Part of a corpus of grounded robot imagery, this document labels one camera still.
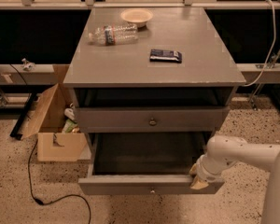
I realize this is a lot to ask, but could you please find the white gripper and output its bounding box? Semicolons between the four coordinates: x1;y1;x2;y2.
189;154;232;190

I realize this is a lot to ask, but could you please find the grey drawer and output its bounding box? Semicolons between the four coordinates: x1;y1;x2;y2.
75;106;230;133
78;133;224;195

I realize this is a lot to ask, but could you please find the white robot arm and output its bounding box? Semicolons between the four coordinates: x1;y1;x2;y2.
189;135;280;224

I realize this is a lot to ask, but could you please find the grey top drawer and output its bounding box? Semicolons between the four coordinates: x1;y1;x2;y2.
75;106;230;133

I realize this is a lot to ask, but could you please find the grey drawer cabinet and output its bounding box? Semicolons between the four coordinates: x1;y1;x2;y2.
63;7;246;142

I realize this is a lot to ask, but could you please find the open cardboard box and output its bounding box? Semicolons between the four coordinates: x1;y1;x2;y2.
21;65;91;161

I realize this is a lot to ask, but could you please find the dark blue snack packet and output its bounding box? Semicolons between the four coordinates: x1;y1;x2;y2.
149;49;182;63

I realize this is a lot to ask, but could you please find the green packet in box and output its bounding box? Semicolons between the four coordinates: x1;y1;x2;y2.
62;119;77;133

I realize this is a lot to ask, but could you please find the white bottle in box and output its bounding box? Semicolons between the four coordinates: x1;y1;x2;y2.
64;108;75;120

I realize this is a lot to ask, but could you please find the clear plastic water bottle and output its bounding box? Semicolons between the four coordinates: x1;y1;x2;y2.
88;23;138;46

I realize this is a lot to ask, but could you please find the beige bowl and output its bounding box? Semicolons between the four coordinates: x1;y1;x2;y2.
120;8;153;28

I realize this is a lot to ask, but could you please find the small clear object on ledge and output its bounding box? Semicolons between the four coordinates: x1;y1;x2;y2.
21;58;35;72

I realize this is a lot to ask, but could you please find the black floor cable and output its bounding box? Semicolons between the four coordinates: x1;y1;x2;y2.
27;140;92;224

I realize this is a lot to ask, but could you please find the white hanging cable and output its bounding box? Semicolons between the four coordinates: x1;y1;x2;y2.
242;0;277;88

